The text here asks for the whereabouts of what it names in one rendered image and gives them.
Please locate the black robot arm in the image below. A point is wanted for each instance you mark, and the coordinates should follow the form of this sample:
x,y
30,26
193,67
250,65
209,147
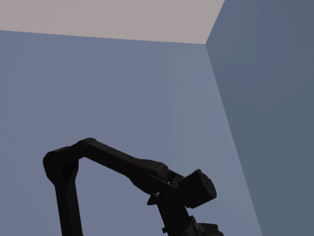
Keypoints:
x,y
152,177

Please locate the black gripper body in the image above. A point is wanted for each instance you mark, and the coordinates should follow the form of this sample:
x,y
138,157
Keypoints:
x,y
181,225

